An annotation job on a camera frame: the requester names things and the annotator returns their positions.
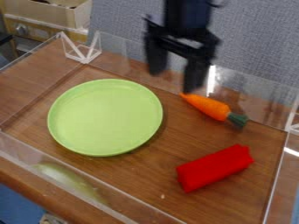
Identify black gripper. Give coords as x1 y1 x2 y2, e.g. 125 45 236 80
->
144 16 220 93

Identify orange toy carrot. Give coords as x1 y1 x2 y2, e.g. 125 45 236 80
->
180 93 248 128

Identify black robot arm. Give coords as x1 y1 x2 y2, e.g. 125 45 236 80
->
144 0 220 94

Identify red rectangular block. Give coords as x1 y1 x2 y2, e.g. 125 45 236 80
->
176 144 253 193

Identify clear acrylic tray walls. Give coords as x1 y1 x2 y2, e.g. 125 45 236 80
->
0 38 299 224

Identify green round plate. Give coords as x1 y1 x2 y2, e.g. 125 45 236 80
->
46 79 164 157

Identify clear acrylic corner bracket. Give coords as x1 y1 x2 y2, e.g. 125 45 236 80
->
57 31 102 64

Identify cardboard box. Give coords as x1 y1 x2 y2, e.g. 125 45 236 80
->
0 0 92 29

